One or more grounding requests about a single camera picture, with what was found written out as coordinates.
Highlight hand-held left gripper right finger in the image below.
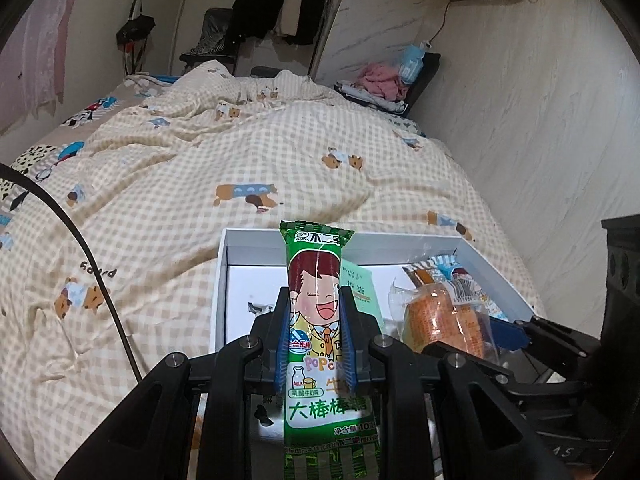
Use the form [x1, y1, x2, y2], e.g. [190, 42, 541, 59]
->
[340, 285, 571, 480]

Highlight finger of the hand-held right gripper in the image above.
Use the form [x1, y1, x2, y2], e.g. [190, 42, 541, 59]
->
[424, 340, 588, 396]
[487, 315, 601, 372]

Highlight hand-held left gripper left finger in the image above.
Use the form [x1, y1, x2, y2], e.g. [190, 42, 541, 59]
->
[55, 287, 296, 480]

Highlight green candy packet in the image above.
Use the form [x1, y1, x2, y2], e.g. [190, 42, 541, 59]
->
[278, 219, 383, 480]

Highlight green cosmetic tube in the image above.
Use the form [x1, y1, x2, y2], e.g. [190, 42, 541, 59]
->
[342, 260, 385, 333]

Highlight white cardboard box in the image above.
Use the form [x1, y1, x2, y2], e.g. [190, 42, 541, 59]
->
[212, 227, 547, 376]

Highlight orange bread packet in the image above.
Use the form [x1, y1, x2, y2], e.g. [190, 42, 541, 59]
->
[389, 254, 511, 361]

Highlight checked bear print blanket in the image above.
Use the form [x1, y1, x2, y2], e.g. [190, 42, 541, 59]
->
[0, 60, 546, 461]

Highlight heart print pillow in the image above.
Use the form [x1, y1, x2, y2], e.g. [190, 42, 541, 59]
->
[385, 110, 423, 133]

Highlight pink crumpled clothes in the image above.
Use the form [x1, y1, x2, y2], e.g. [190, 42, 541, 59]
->
[355, 62, 411, 101]

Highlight pile of clothes on stand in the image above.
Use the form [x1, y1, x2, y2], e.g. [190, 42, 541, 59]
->
[335, 52, 443, 118]

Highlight blue face mask pack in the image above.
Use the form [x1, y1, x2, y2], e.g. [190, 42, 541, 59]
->
[397, 42, 428, 83]

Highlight cartoon print bed sheet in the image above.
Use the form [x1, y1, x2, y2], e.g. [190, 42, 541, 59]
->
[0, 95, 126, 256]

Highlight black chair with grey garment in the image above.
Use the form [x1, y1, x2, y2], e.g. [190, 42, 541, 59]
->
[179, 7, 236, 68]

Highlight white hanging garment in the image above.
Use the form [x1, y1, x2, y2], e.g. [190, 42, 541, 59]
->
[277, 0, 301, 36]

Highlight black hanging clothes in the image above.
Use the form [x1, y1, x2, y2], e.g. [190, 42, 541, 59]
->
[287, 0, 331, 46]

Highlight pink lace curtain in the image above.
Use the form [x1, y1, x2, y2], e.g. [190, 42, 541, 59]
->
[0, 0, 83, 121]

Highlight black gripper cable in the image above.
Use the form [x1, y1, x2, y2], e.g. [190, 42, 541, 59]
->
[0, 162, 143, 383]

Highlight air conditioner power wire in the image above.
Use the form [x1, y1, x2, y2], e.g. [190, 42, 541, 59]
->
[427, 0, 452, 46]

